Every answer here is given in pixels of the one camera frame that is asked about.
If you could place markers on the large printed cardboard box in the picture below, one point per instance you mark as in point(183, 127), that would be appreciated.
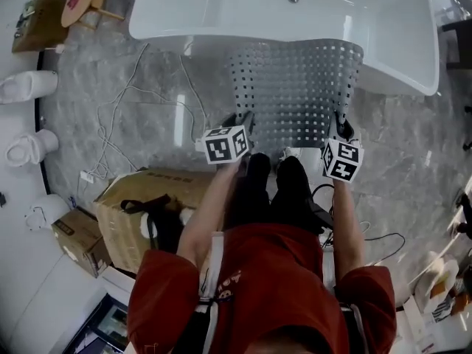
point(118, 242)

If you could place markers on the white ceramic toilet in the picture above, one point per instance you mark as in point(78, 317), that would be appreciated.
point(40, 144)
point(51, 205)
point(29, 85)

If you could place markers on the beige bag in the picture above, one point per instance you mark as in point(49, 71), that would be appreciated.
point(439, 271)

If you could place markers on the grey perforated bath mat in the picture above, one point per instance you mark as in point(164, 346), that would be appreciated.
point(295, 94)

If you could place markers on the white bathtub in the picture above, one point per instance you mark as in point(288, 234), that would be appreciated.
point(258, 9)

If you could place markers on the laptop screen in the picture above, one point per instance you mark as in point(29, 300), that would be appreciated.
point(107, 323)

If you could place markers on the person's left forearm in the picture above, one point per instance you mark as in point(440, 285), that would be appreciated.
point(206, 212)

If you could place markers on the black battery pack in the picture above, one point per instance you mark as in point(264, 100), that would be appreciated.
point(322, 216)

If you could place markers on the black chair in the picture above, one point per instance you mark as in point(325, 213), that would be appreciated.
point(461, 42)

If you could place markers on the small cardboard box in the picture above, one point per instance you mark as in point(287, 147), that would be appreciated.
point(77, 234)

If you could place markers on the person's red shirt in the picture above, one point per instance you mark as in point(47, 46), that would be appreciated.
point(265, 271)

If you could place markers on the open cardboard box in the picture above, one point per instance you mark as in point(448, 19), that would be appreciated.
point(44, 31)

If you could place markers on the person's right white shoe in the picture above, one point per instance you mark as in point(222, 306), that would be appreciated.
point(309, 159)

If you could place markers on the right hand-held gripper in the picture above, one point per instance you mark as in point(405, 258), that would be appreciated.
point(343, 160)

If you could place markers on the person's black trousers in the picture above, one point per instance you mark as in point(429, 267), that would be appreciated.
point(287, 197)

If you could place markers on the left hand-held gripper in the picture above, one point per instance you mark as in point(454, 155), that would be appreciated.
point(225, 146)

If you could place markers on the person's right forearm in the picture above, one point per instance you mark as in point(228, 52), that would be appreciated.
point(348, 227)

